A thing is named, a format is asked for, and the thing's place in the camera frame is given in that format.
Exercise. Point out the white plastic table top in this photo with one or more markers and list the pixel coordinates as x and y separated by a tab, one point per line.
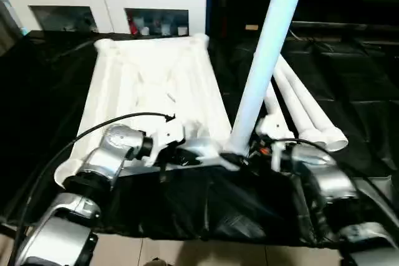
149	76

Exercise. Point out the red bottle in cabinet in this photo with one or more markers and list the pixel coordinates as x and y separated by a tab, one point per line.
134	25

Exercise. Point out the white plastic table leg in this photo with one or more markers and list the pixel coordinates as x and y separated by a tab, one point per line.
318	107
268	45
272	101
299	107

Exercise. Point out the dark metal rail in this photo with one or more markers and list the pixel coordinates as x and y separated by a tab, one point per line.
343	26

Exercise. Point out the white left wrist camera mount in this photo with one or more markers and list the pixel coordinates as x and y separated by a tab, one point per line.
165	135

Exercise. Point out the grey curtain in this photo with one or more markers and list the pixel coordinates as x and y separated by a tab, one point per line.
9	23

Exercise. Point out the black cloth mat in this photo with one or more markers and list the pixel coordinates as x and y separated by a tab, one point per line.
218	203

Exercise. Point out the small tan label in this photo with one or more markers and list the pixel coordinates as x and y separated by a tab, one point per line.
252	26

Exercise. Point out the dark round robot part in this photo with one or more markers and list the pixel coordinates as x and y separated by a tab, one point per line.
156	262

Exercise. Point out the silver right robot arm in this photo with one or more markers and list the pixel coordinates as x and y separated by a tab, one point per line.
330	178

